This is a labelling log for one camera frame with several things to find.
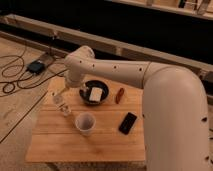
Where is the red sausage toy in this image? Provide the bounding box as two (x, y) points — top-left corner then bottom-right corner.
(115, 88), (125, 104)

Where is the white paper cup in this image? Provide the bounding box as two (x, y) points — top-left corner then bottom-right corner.
(75, 113), (96, 136)

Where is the white sponge block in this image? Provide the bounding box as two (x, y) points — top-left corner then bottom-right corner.
(89, 87), (102, 102)

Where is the black smartphone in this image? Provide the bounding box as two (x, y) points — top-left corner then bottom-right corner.
(119, 112), (137, 135)

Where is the clear plastic bottle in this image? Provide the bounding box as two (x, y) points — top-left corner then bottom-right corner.
(53, 95), (71, 116)

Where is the black power adapter box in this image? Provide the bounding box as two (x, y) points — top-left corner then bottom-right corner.
(27, 61), (45, 74)

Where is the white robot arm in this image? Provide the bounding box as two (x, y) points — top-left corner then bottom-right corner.
(64, 46), (211, 171)

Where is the wooden table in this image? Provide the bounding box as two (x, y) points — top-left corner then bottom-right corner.
(26, 78), (145, 163)

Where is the wooden floor beam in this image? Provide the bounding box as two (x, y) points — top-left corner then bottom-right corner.
(0, 14), (213, 90)

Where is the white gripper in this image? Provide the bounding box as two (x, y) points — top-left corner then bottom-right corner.
(58, 71), (85, 96)

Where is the black bowl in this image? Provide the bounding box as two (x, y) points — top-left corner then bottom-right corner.
(79, 80), (109, 105)

